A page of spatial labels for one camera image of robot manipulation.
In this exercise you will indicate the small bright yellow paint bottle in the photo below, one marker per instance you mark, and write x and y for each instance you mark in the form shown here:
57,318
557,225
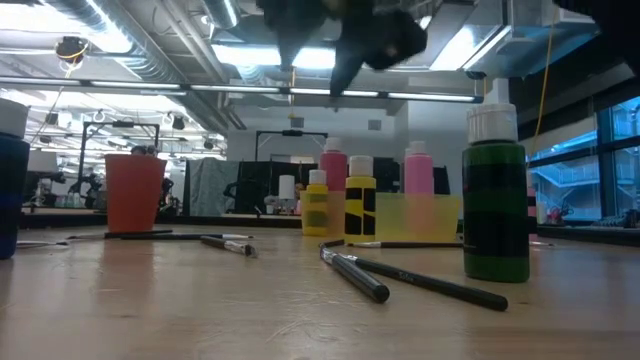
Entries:
360,181

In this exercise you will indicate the orange plastic cup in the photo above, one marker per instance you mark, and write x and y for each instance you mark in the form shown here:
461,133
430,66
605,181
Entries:
134,195

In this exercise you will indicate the large rectangular silver duct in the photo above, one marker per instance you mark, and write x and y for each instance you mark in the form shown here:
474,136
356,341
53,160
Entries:
500,40

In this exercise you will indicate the large rose paint bottle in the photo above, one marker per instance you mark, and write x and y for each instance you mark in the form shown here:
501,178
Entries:
334,167

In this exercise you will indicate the small dark blue paint bottle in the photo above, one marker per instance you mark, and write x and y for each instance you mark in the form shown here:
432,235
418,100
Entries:
12,200

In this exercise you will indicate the white background container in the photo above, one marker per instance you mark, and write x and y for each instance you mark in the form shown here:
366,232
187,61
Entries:
286,187

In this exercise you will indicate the long ceiling light bar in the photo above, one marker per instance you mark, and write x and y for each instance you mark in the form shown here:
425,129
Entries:
430,96

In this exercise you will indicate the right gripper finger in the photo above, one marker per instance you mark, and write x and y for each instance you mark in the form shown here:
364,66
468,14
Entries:
347,60
295,25

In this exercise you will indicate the small green paint bottle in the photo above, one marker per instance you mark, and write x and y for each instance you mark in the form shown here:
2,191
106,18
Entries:
495,200

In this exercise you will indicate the round silver ventilation duct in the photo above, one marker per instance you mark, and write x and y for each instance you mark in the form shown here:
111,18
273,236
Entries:
222,12

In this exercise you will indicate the large light pink paint bottle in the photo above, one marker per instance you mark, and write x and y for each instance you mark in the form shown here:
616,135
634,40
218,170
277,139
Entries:
419,172

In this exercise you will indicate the yellow translucent plastic bin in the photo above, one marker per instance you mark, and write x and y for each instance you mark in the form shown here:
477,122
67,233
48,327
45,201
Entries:
395,220

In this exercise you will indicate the gray cloth partition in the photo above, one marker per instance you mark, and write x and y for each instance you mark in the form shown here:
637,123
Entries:
210,187

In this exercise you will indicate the person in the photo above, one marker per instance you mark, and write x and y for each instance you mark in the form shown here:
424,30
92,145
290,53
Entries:
142,150
298,191

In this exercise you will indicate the small ochre paint bottle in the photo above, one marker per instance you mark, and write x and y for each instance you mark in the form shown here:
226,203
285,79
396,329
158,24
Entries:
316,192

